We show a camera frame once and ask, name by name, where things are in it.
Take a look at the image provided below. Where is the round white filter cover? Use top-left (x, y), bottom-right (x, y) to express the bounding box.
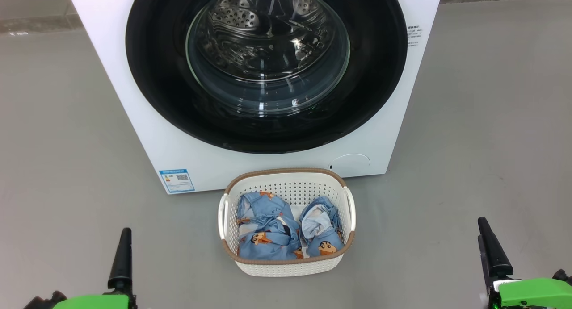
top-left (329, 154), bottom-right (370, 175)

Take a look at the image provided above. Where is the small blue cartoon garment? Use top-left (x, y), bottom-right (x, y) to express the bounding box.
top-left (299, 196), bottom-right (345, 258)

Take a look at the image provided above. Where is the large blue cartoon garment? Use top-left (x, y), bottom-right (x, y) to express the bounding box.
top-left (236, 191), bottom-right (304, 261)

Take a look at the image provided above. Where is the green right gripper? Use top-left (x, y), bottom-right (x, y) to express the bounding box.
top-left (477, 217), bottom-right (572, 309)

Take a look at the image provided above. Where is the steel washer drum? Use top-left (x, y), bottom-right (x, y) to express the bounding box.
top-left (185, 0), bottom-right (350, 117)

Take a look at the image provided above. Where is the cream perforated laundry basket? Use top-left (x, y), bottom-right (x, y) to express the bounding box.
top-left (218, 168), bottom-right (357, 277)

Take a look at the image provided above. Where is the blue energy label sticker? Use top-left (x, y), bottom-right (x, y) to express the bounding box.
top-left (159, 168), bottom-right (196, 194)

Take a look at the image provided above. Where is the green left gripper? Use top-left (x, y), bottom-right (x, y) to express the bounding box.
top-left (53, 228), bottom-right (137, 309)

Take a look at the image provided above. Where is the white front-load washing machine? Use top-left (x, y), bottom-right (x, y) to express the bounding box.
top-left (65, 0), bottom-right (444, 195)

